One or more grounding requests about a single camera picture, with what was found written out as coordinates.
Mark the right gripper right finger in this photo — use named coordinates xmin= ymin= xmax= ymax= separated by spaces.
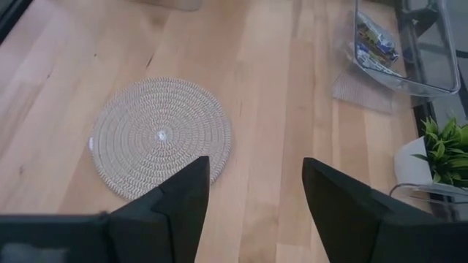
xmin=301 ymin=156 xmax=440 ymax=263

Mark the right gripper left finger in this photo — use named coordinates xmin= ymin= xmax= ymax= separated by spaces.
xmin=107 ymin=155 xmax=212 ymax=263

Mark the blue granola bar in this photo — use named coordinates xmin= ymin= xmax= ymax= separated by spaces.
xmin=360 ymin=34 xmax=401 ymax=63
xmin=355 ymin=50 xmax=405 ymax=78
xmin=357 ymin=10 xmax=396 ymax=45

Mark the clear plastic bin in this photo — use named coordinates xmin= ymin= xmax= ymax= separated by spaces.
xmin=388 ymin=181 xmax=468 ymax=224
xmin=350 ymin=0 xmax=462 ymax=99

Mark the spiky plant in white pot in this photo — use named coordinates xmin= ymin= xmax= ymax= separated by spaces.
xmin=393 ymin=115 xmax=468 ymax=189

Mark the round woven rope mat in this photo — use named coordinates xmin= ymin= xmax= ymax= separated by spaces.
xmin=88 ymin=76 xmax=233 ymax=201

